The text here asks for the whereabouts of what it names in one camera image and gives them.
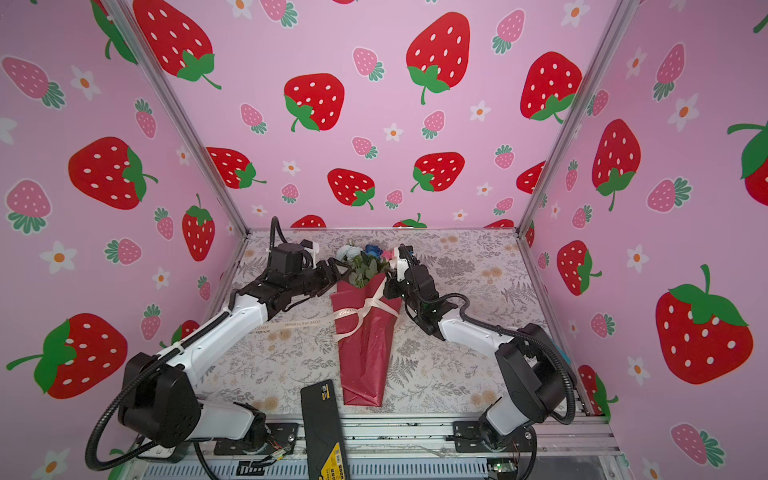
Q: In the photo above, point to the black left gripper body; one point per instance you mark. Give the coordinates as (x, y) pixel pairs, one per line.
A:
(312, 283)

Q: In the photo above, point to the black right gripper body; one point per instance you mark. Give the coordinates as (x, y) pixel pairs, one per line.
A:
(399, 288)

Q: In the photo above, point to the white fake flower stem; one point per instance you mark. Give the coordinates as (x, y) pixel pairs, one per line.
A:
(363, 267)

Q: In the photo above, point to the dark red wrapping paper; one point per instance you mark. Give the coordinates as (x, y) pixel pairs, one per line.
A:
(364, 357)

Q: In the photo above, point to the blue fake rose stem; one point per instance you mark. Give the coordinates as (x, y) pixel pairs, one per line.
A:
(373, 250)

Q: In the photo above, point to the beige ribbon pile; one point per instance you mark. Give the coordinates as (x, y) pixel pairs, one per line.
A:
(373, 301)

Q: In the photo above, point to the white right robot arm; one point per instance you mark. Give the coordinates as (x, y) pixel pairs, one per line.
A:
(538, 380)

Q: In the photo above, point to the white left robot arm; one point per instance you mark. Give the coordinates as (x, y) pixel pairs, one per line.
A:
(159, 400)

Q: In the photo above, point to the black flat device yellow label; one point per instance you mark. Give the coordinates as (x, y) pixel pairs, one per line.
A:
(325, 449)

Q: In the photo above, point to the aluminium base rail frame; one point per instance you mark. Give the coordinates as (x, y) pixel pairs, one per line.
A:
(434, 446)

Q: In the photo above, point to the aluminium corner post right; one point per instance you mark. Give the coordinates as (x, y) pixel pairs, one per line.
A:
(616, 28)

